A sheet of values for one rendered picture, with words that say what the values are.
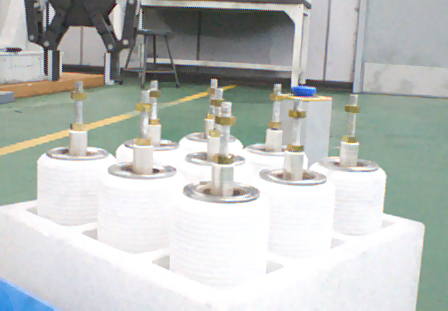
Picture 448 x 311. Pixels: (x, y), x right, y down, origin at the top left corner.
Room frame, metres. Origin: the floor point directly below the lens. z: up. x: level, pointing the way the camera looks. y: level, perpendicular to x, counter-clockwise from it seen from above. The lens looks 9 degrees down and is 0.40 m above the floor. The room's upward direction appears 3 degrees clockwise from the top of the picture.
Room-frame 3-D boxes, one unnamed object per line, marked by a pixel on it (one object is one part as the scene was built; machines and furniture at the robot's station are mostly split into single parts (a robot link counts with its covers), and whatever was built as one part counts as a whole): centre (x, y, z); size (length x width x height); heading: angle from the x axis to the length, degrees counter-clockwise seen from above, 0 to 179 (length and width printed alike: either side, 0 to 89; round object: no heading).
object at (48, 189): (0.75, 0.18, 0.16); 0.10 x 0.10 x 0.18
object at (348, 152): (0.76, -0.16, 0.26); 0.02 x 0.02 x 0.03
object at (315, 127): (1.02, -0.13, 0.16); 0.07 x 0.07 x 0.31; 48
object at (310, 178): (0.68, -0.08, 0.25); 0.08 x 0.08 x 0.01
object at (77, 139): (0.75, 0.18, 0.26); 0.02 x 0.02 x 0.03
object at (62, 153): (0.75, 0.18, 0.25); 0.08 x 0.08 x 0.01
